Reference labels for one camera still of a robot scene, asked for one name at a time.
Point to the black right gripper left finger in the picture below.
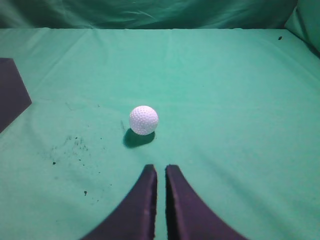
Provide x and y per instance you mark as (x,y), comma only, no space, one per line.
(134,218)

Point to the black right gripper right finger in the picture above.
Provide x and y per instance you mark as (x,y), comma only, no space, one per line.
(187,216)

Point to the white dimpled golf ball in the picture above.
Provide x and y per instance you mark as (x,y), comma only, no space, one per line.
(143,120)

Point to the dark navy cube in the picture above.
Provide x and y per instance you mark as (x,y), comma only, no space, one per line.
(14,97)

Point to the green table cloth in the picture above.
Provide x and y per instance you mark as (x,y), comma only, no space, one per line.
(239,113)

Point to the green backdrop cloth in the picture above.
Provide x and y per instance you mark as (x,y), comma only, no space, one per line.
(145,14)

